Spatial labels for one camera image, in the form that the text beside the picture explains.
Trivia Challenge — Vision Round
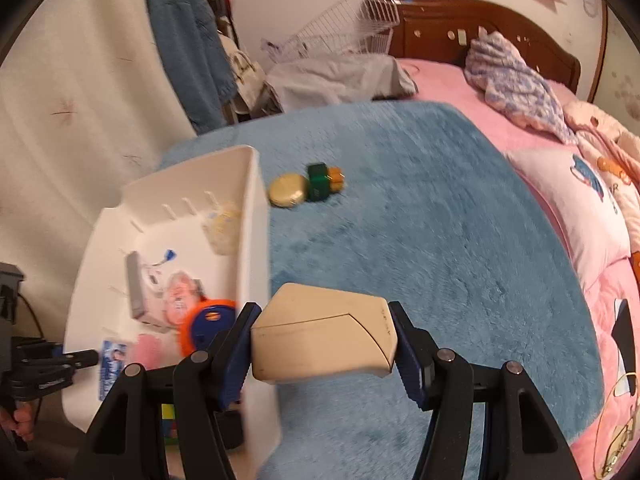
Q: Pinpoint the clear plastic packet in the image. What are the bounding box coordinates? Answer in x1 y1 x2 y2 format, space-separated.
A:
201 201 242 256

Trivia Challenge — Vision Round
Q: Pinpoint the purple patterned blanket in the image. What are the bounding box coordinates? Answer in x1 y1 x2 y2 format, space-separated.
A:
464 31 578 145

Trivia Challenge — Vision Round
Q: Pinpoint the pink cartoon print quilt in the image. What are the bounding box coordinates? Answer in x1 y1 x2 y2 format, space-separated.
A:
562 100 640 281

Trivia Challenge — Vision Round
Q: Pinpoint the brown wooden headboard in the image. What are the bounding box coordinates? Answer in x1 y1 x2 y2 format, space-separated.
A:
370 0 583 96

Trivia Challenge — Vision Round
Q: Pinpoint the person's left hand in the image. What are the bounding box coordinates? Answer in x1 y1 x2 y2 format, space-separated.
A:
12 405 37 442

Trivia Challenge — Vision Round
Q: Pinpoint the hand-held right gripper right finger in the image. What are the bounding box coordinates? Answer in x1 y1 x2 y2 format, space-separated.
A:
387 301 583 480

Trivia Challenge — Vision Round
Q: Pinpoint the round gold compact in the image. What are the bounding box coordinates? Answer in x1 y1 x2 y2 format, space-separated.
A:
268 173 309 208

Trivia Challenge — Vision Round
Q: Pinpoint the dark hanging bag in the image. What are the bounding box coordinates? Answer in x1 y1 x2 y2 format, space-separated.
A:
202 0 231 41

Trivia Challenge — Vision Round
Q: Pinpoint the green perfume bottle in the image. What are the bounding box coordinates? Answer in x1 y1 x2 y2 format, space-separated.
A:
306 162 346 202

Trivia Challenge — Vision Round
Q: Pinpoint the grey cloth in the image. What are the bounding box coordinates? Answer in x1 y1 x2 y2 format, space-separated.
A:
265 54 418 113

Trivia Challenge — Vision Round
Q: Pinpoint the blue denim jacket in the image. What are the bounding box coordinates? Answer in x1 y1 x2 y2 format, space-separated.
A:
142 0 236 133

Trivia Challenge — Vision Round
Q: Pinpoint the colourful puzzle cube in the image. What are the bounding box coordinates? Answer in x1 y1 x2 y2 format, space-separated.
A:
161 402 180 445

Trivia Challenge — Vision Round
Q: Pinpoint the beige hard case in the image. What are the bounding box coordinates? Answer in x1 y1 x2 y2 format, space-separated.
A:
250 282 399 386

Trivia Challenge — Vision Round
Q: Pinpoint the pink bedsheet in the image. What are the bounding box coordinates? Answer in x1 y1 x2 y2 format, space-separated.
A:
395 57 640 480

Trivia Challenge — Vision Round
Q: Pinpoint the black charger plug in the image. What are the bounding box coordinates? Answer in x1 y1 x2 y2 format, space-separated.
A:
215 410 246 451

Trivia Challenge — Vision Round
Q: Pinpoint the pink lint roller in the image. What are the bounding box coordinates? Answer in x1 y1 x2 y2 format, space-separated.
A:
132 332 163 366

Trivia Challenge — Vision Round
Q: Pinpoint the clear floss pick box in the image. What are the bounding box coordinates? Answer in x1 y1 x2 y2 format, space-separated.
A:
98 340 133 402

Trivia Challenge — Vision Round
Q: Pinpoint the white compact camera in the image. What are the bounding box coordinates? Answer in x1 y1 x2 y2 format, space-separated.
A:
125 249 176 333

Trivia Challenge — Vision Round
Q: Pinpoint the white plastic tray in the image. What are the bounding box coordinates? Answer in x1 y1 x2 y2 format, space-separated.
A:
60 145 283 476

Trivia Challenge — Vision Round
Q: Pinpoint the orange round cord reel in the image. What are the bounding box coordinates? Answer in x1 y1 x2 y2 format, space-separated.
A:
178 299 237 356

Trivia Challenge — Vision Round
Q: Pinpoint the white tote bag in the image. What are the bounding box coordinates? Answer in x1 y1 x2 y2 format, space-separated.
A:
227 50 268 113

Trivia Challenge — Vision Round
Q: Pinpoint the white wire basket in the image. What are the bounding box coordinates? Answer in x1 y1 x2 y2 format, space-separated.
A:
362 0 401 53
260 0 391 63

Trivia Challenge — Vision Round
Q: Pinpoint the frosted sliding door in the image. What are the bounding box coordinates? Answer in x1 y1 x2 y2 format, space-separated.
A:
587 0 640 111

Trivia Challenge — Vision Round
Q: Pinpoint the pink printed pillow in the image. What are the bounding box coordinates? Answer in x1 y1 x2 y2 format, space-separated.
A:
505 147 633 291

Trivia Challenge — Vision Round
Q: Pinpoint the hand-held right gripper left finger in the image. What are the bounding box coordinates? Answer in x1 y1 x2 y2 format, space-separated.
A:
75 302 263 480

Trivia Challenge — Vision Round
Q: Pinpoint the white curtain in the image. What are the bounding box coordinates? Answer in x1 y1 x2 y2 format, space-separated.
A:
0 0 201 321

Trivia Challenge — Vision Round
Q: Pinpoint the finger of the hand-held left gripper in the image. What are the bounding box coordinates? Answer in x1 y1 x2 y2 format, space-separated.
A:
12 341 99 402

